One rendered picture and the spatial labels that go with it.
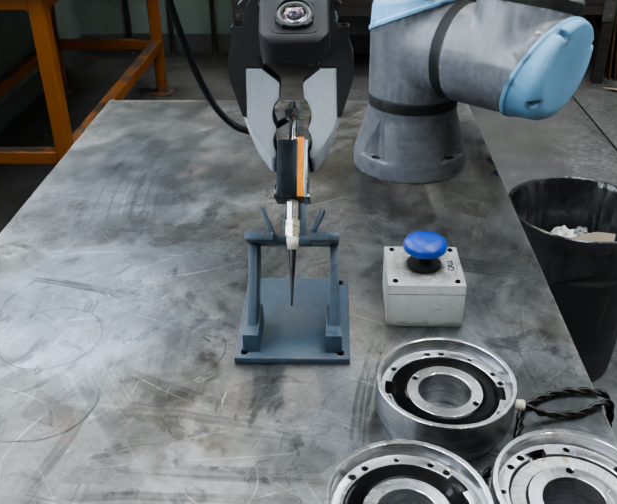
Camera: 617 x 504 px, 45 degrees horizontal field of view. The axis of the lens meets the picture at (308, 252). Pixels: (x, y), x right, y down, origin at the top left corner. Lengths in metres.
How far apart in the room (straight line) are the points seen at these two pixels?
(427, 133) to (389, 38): 0.13
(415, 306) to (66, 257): 0.38
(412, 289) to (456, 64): 0.31
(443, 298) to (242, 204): 0.33
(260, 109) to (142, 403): 0.25
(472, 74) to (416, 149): 0.14
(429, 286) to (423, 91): 0.33
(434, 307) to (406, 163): 0.31
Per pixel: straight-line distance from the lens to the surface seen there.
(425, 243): 0.67
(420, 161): 0.95
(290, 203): 0.60
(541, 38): 0.84
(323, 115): 0.59
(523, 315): 0.73
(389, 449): 0.52
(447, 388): 0.61
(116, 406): 0.62
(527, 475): 0.53
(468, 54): 0.87
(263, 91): 0.59
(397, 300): 0.67
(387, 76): 0.94
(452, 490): 0.51
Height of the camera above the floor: 1.21
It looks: 31 degrees down
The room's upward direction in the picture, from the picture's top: 1 degrees counter-clockwise
